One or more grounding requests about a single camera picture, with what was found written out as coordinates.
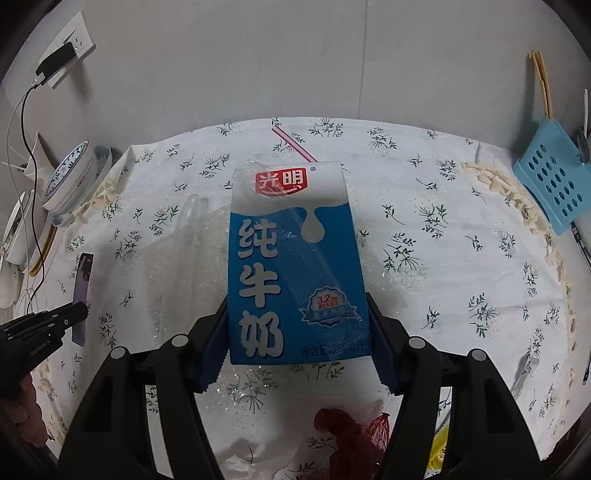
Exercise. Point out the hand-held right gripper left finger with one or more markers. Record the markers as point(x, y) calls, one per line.
point(213, 344)

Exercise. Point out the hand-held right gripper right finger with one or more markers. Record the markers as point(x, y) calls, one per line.
point(383, 344)

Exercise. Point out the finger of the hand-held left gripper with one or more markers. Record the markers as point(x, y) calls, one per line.
point(51, 321)

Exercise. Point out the red mesh bag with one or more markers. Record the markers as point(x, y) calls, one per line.
point(341, 434)

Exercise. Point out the blue and white milk carton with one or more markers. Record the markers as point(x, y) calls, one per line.
point(277, 258)

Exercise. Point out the person's left hand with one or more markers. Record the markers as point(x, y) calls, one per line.
point(30, 410)

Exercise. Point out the round wooden coaster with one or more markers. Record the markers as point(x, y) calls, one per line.
point(44, 254)

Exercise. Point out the clear bubble wrap sheet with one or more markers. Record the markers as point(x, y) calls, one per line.
point(184, 277)

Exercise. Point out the floral white tablecloth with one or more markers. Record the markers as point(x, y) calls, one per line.
point(438, 277)

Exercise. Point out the plain white bowl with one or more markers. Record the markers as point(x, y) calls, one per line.
point(21, 230)

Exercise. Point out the yellow wrapper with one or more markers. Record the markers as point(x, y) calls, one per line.
point(438, 445)

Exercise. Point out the crumpled white tissue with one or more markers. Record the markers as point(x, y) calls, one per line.
point(251, 461)

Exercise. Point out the clear plastic fork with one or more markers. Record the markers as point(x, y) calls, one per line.
point(524, 369)

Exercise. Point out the pink striped drinking straw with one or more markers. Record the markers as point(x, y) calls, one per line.
point(292, 144)

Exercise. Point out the blue perforated utensil basket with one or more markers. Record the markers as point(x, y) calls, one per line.
point(554, 175)

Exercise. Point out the black charger plug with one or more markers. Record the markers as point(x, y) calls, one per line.
point(57, 62)

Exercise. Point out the wooden chopstick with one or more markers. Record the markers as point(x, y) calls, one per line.
point(540, 83)
point(545, 83)

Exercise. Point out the white wall socket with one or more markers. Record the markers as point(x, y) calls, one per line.
point(76, 34)

